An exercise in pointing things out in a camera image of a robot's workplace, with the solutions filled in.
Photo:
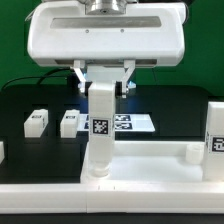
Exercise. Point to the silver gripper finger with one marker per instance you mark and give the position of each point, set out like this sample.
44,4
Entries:
129,67
79,69

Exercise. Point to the white desk top tray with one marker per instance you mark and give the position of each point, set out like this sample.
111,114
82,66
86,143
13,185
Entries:
147,161

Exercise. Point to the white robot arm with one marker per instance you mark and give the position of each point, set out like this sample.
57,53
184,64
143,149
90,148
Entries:
110,73

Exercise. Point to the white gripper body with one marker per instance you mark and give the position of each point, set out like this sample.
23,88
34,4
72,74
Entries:
62,32

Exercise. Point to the white left obstacle block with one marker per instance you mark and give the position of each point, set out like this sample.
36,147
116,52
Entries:
2,154

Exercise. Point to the marker tag base plate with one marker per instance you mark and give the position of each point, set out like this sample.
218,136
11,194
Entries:
123,123

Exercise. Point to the white front obstacle bar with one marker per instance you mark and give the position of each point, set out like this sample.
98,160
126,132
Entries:
106,198

